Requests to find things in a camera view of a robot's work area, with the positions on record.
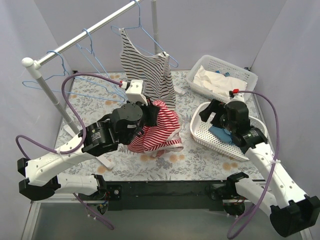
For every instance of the floral table cloth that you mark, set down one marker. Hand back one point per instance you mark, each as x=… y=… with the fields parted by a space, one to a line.
x=169 y=154

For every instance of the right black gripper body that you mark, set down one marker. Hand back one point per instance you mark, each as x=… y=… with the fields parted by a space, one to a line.
x=215 y=110

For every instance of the white cloth in basket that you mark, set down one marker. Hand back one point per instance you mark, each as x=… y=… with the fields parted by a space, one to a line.
x=218 y=83

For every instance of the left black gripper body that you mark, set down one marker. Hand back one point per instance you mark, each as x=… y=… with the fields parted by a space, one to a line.
x=154 y=114

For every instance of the teal blue garment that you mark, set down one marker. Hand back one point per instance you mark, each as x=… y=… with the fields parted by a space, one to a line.
x=222 y=134

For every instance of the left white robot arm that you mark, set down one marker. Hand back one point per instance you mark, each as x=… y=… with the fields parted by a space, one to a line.
x=44 y=176

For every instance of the white rectangular basket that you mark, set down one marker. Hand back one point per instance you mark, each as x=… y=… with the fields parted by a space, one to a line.
x=215 y=64

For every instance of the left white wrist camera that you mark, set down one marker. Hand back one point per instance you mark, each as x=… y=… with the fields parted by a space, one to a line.
x=134 y=91

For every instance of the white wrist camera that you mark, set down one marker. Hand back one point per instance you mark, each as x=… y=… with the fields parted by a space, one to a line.
x=236 y=95
x=134 y=91

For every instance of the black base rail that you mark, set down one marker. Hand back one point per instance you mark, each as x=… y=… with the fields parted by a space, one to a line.
x=211 y=195

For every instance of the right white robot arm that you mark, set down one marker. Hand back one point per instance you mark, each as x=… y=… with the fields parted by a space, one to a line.
x=289 y=208

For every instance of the blue hanger with striped top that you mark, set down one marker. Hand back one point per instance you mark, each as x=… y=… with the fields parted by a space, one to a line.
x=150 y=37

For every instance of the black white striped tank top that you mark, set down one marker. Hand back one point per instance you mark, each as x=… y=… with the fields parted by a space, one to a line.
x=154 y=70

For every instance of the red white striped tank top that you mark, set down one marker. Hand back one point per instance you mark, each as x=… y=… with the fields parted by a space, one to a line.
x=162 y=138

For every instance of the white oval laundry basket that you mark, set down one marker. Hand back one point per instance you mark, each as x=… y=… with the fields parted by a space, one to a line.
x=201 y=134

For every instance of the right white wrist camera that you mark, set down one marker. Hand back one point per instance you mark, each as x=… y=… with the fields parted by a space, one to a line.
x=236 y=95

